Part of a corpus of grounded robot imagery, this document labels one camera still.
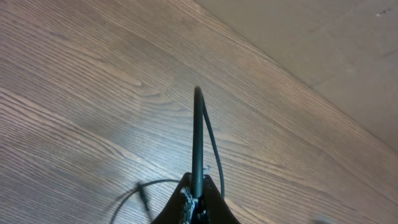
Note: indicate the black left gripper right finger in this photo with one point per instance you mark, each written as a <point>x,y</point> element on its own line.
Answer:
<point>215,209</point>

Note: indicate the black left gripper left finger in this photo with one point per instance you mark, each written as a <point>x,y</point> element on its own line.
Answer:
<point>179,208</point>

